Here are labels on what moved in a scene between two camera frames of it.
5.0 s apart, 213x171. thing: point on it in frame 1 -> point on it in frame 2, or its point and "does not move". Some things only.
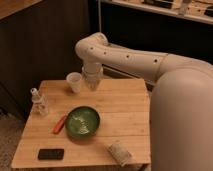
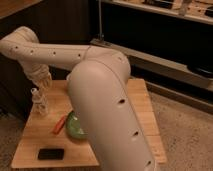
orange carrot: (60, 124) does not move
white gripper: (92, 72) -> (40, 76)
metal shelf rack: (178, 27) does not move
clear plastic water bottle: (39, 103) does not move
